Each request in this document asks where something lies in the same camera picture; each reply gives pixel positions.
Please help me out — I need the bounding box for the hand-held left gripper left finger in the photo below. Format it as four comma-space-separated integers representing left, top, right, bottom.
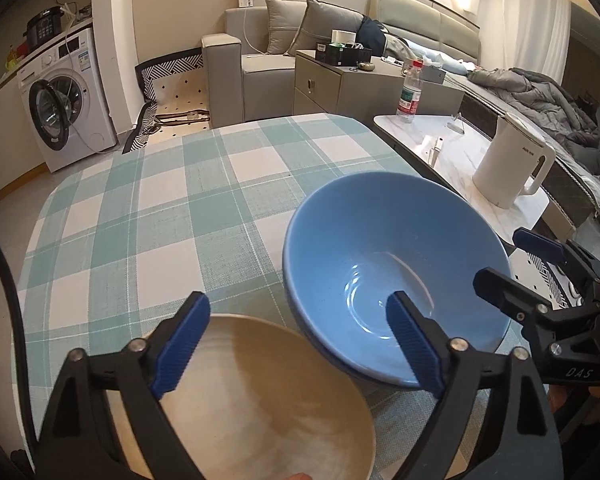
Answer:
32, 291, 211, 480

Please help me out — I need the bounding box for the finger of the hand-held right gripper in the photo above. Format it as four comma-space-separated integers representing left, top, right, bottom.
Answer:
512, 228, 600, 286
473, 267, 588, 328

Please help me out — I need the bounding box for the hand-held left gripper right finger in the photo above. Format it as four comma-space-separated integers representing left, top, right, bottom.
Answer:
387, 291, 563, 480

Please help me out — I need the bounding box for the cream ceramic plate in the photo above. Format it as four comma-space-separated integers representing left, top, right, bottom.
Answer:
105, 314, 378, 480

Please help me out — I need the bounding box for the light blue bowl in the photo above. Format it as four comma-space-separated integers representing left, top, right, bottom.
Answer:
282, 171, 513, 388

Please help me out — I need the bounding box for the person's right hand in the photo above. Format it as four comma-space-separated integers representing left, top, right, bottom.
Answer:
549, 384, 600, 431

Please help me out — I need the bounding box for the patterned floor rug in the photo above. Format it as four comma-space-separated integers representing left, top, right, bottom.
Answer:
510, 252, 586, 311

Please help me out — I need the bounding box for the white electric kettle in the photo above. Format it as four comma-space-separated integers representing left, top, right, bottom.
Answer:
472, 112, 557, 209

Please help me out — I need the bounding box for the white marble side table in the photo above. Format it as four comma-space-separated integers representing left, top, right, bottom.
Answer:
373, 112, 551, 241

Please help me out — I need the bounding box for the teal white checked tablecloth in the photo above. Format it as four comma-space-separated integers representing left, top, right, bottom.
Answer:
11, 112, 536, 480

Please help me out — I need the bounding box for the grey blanket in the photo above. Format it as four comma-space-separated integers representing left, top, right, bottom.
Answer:
467, 66, 600, 161

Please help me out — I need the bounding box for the clear water bottle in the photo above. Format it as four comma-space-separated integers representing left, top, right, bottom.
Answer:
396, 59, 425, 124

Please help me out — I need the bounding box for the white curtain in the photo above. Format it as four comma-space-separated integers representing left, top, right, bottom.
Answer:
495, 0, 573, 86

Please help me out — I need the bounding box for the beige padded headboard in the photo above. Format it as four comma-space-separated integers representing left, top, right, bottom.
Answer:
367, 0, 482, 66

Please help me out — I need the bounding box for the cream dotted cushion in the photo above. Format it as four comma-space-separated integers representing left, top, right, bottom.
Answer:
152, 71, 213, 133

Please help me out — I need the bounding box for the white washing machine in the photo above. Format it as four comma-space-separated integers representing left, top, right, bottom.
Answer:
16, 27, 118, 175

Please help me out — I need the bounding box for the grey side cabinet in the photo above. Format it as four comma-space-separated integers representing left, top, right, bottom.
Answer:
292, 50, 466, 123

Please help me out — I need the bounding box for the grey sofa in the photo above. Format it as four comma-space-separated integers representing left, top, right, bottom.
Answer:
201, 7, 376, 128

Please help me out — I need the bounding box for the white kitchen counter cabinet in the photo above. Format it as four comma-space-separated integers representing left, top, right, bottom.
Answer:
0, 67, 48, 206

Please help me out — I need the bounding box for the black organizer tray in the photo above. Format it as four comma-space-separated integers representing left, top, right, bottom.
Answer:
315, 40, 373, 66

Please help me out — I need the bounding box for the black white patterned cushion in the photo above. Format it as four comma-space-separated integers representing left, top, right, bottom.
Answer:
122, 50, 204, 153

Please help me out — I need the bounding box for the grey cushion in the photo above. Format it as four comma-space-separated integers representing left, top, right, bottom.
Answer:
284, 0, 365, 58
265, 0, 308, 56

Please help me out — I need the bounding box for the black pressure cooker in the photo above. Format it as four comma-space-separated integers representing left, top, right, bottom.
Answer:
24, 6, 65, 52

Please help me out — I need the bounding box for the black cable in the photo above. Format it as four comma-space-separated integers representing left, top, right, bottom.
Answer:
0, 220, 33, 466

